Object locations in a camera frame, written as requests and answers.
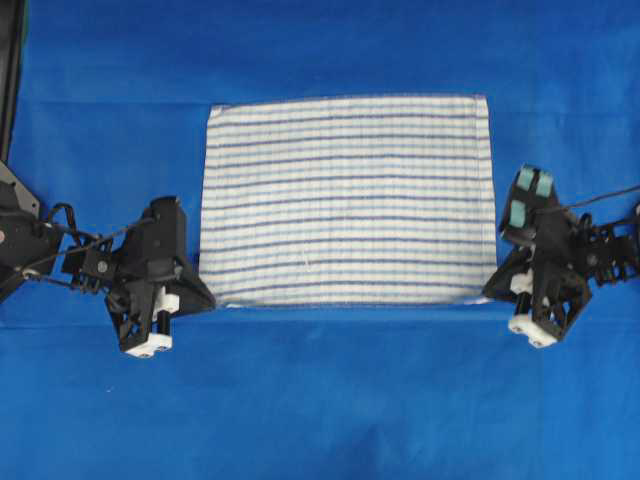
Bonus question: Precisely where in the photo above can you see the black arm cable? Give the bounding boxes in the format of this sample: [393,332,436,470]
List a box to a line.
[549,183,640,211]
[14,202,156,286]

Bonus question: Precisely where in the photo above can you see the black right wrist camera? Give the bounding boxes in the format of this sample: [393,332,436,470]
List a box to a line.
[499,165,559,246]

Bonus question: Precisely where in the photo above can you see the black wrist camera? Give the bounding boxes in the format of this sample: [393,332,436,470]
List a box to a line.
[499,165,559,246]
[142,196,187,258]

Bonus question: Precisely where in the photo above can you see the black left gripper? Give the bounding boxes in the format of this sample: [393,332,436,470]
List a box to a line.
[79,196,216,359]

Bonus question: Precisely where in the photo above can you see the blue table cloth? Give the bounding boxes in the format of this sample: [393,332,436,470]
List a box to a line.
[1,1,639,479]

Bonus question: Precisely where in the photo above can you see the white blue striped towel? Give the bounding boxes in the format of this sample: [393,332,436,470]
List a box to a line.
[199,95,496,306]

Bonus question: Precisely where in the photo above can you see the black table frame rail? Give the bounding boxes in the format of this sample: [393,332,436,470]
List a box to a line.
[0,0,27,163]

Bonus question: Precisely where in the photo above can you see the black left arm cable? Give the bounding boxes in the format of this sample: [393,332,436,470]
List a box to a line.
[14,202,156,286]

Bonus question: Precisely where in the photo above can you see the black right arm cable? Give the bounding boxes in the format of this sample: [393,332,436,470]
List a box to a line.
[549,183,640,211]

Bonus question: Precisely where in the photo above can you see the black octagonal left base plate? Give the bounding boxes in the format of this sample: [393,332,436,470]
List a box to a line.
[1,162,40,218]

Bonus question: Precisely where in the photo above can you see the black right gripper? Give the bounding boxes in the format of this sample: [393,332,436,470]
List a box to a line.
[499,204,591,310]

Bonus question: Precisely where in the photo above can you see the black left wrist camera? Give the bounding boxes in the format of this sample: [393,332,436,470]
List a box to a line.
[142,196,187,258]

